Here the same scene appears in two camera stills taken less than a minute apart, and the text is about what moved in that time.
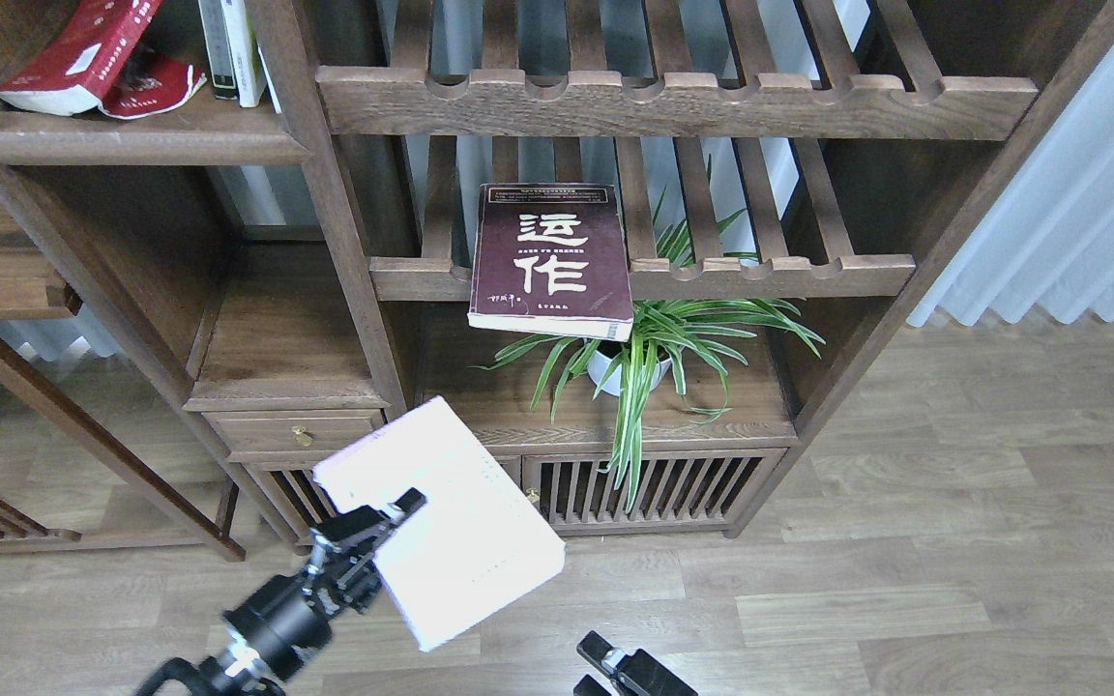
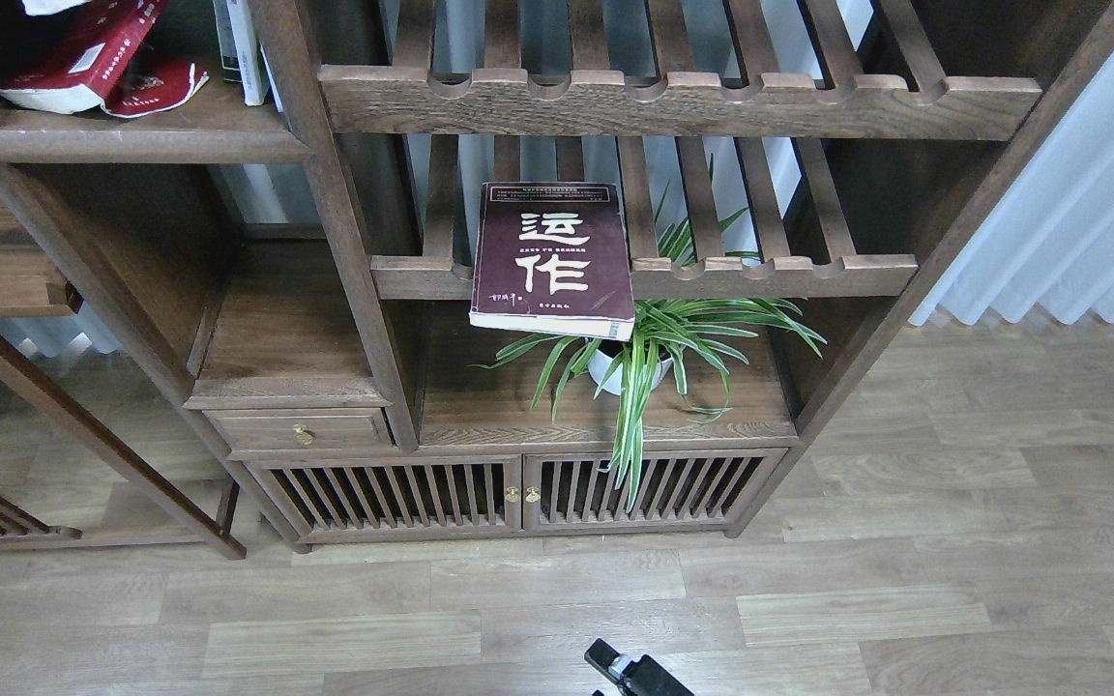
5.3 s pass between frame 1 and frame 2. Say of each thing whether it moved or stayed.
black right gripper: stayed
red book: stayed
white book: moved
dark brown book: stayed
